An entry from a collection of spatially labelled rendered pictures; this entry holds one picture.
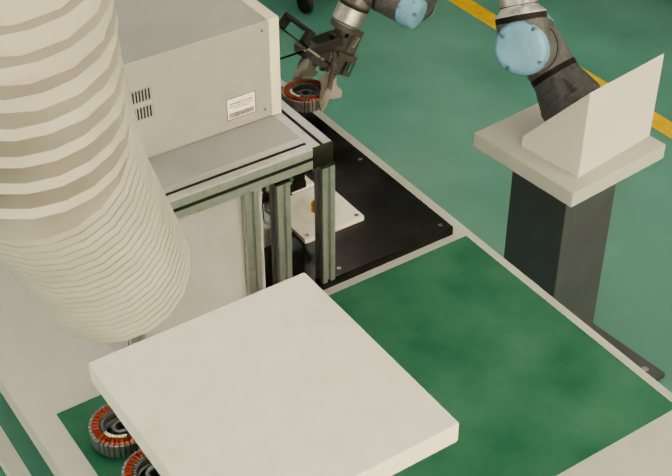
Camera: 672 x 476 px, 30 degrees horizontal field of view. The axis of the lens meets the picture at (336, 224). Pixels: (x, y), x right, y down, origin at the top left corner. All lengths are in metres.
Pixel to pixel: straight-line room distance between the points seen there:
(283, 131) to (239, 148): 0.10
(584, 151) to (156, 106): 1.06
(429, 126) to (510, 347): 2.09
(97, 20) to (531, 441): 1.51
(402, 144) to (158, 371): 2.70
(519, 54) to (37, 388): 1.25
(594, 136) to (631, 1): 2.54
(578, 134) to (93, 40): 2.04
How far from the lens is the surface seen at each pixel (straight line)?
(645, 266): 3.88
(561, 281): 3.14
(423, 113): 4.48
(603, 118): 2.86
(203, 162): 2.25
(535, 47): 2.78
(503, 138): 3.00
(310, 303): 1.79
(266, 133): 2.32
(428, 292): 2.52
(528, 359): 2.40
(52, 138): 0.94
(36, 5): 0.84
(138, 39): 2.23
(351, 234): 2.63
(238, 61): 2.27
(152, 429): 1.63
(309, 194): 2.73
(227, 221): 2.27
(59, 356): 2.44
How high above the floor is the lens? 2.38
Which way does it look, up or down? 37 degrees down
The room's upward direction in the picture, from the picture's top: straight up
